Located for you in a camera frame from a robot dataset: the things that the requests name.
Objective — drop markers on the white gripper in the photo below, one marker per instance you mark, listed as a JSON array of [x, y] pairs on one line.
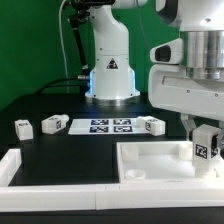
[[171, 89]]

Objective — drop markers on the white square table top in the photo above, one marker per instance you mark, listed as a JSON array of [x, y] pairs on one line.
[[161, 161]]

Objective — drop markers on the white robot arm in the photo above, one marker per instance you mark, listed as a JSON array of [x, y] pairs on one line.
[[188, 72]]

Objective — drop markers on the white sheet with tags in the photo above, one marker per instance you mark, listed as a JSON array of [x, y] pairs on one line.
[[105, 126]]

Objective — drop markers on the white U-shaped fence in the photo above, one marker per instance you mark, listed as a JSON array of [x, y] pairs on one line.
[[100, 196]]

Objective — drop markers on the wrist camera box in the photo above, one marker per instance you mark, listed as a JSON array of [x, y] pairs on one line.
[[168, 53]]

